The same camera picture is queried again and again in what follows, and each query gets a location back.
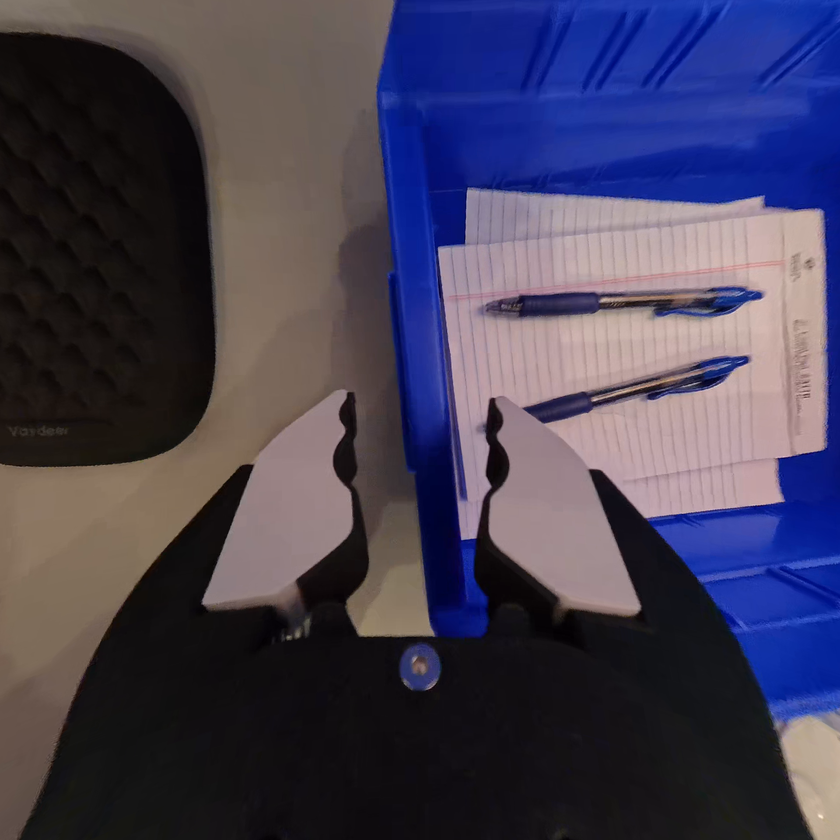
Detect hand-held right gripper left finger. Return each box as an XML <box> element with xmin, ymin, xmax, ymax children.
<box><xmin>201</xmin><ymin>389</ymin><xmax>370</xmax><ymax>616</ymax></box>

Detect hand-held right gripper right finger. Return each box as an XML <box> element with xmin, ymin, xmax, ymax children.
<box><xmin>472</xmin><ymin>395</ymin><xmax>642</xmax><ymax>623</ymax></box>

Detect blue pen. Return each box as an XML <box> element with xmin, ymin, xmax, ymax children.
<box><xmin>484</xmin><ymin>286</ymin><xmax>764</xmax><ymax>320</ymax></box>
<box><xmin>482</xmin><ymin>355</ymin><xmax>751</xmax><ymax>435</ymax></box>

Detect blue plastic bin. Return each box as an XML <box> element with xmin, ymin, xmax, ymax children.
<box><xmin>376</xmin><ymin>0</ymin><xmax>840</xmax><ymax>723</ymax></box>

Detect grey desk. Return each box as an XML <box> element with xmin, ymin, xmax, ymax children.
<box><xmin>0</xmin><ymin>0</ymin><xmax>437</xmax><ymax>840</ymax></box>

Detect black wrist rest pad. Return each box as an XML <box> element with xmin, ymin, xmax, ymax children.
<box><xmin>0</xmin><ymin>31</ymin><xmax>217</xmax><ymax>468</ymax></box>

